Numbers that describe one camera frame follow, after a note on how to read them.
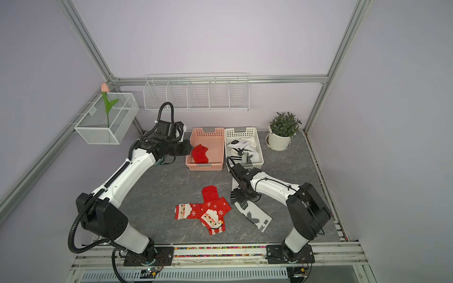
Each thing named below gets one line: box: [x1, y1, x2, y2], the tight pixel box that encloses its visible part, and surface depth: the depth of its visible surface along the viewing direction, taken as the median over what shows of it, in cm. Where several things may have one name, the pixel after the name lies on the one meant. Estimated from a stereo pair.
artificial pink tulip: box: [100, 83, 120, 128], surface depth 86 cm
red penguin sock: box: [201, 185, 220, 204], surface depth 94 cm
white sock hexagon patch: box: [226, 139, 251, 150], surface depth 108 cm
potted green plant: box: [265, 111, 302, 152], surface depth 103 cm
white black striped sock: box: [230, 136, 261, 166], surface depth 107 cm
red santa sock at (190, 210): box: [174, 202, 210, 220], surface depth 87 cm
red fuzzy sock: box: [192, 143, 209, 164], surface depth 107 cm
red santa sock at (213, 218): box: [200, 196, 232, 236], surface depth 85 cm
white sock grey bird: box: [234, 199, 274, 233], surface depth 85 cm
